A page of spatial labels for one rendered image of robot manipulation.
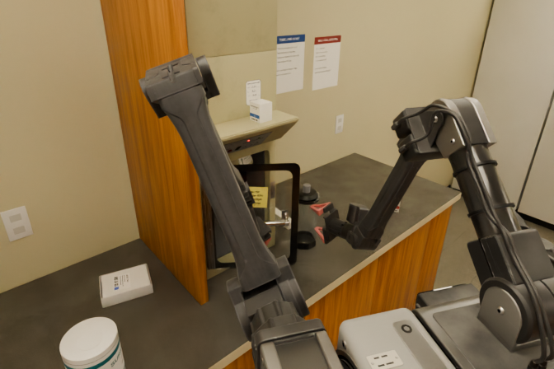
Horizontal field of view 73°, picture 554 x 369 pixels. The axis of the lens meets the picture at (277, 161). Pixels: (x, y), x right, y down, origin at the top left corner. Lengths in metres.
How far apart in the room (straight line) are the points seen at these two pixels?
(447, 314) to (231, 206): 0.31
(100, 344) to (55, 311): 0.40
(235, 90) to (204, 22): 0.22
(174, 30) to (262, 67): 0.38
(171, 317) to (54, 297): 0.42
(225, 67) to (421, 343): 0.90
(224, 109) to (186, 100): 0.65
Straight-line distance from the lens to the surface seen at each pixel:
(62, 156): 1.48
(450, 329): 0.51
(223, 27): 1.13
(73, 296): 1.49
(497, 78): 3.86
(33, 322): 1.46
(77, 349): 1.11
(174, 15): 0.95
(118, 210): 1.63
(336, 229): 1.29
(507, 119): 3.89
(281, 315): 0.53
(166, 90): 0.53
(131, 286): 1.40
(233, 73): 1.17
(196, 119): 0.52
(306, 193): 1.44
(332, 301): 1.55
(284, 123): 1.18
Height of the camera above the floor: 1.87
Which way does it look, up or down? 24 degrees down
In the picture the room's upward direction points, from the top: 1 degrees clockwise
